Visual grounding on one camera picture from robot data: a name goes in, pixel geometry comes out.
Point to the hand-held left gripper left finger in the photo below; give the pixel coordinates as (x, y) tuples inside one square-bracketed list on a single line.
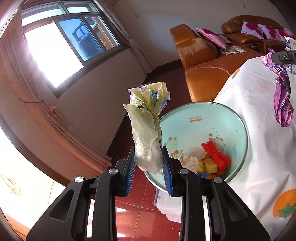
[(129, 176)]

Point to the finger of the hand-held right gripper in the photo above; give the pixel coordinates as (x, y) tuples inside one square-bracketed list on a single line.
[(286, 56)]

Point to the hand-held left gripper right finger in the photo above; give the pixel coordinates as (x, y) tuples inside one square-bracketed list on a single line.
[(167, 176)]

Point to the white translucent plastic bag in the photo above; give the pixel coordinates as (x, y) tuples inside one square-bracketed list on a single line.
[(192, 158)]

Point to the yellow plastic wrapper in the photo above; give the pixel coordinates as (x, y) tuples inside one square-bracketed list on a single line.
[(200, 165)]

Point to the yellow sponge block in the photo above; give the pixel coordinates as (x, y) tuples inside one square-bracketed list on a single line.
[(211, 166)]

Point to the purple foil wrapper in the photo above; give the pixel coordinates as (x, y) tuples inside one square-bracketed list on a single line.
[(282, 104)]

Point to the yellow white plastic bag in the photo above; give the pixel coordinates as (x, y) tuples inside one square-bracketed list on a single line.
[(143, 129)]

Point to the red foam fruit net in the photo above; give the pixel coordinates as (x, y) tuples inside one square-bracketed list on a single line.
[(215, 155)]

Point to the mint green cartoon trash bin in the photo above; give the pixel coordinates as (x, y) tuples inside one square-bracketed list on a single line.
[(185, 125)]

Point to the tall blue white milk carton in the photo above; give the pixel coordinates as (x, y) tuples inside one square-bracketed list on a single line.
[(291, 44)]

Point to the pink floral pillow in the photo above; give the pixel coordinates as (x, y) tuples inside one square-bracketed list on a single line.
[(286, 34), (208, 34), (268, 31), (251, 29)]

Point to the white plastic floor sheet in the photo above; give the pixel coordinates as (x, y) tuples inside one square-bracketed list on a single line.
[(168, 206)]

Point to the checkered cloth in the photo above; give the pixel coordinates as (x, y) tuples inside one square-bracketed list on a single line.
[(232, 49)]

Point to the long pink curtain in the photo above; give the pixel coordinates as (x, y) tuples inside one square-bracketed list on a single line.
[(136, 46), (69, 139)]

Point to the brown leather chaise sofa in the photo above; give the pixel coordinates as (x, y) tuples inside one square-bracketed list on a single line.
[(208, 76)]

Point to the white fruit-print tablecloth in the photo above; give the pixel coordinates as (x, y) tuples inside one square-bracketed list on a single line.
[(254, 139)]

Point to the sliding glass window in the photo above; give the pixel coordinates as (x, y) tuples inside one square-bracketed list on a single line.
[(87, 37)]

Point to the brown wooden door frame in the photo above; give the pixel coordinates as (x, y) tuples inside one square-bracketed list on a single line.
[(27, 153)]

